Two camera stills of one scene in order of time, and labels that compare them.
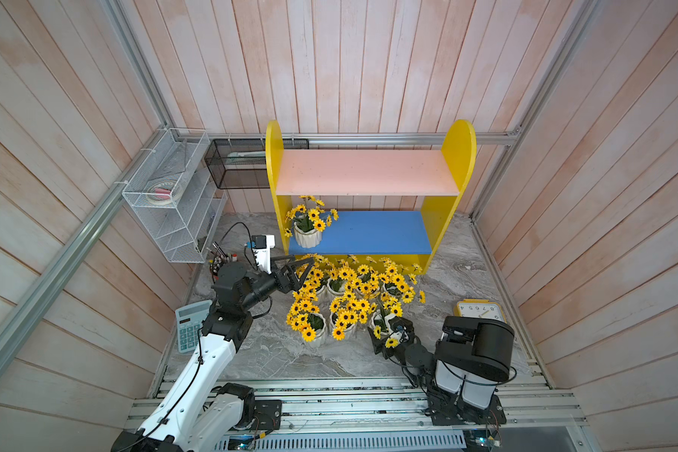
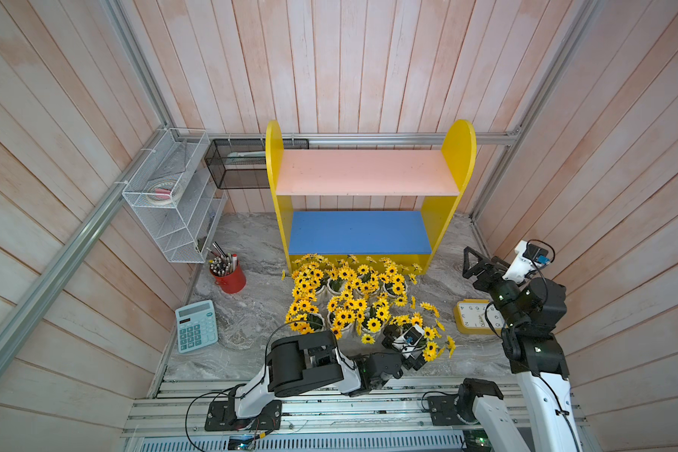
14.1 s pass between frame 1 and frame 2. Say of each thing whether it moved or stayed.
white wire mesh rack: stayed
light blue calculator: stayed
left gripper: moved
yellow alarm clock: stayed
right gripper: moved
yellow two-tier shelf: stayed
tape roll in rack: stayed
